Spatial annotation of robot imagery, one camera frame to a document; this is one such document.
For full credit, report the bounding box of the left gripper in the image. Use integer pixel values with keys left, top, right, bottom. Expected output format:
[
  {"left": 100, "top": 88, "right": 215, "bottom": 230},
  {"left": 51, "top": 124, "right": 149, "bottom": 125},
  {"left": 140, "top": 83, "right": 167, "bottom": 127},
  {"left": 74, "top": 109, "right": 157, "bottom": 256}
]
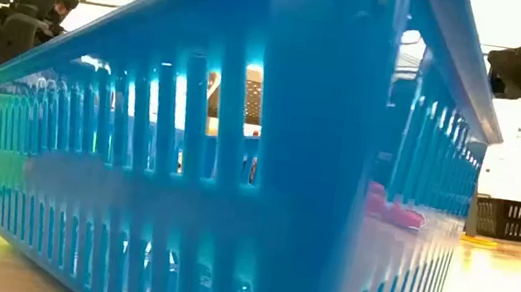
[{"left": 0, "top": 0, "right": 81, "bottom": 75}]

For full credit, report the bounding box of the blue plastic basket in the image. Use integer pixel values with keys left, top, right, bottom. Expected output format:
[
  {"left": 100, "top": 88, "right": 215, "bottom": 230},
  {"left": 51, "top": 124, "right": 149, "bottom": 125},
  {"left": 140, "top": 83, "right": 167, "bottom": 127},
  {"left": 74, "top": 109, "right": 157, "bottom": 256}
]
[{"left": 0, "top": 0, "right": 521, "bottom": 292}]

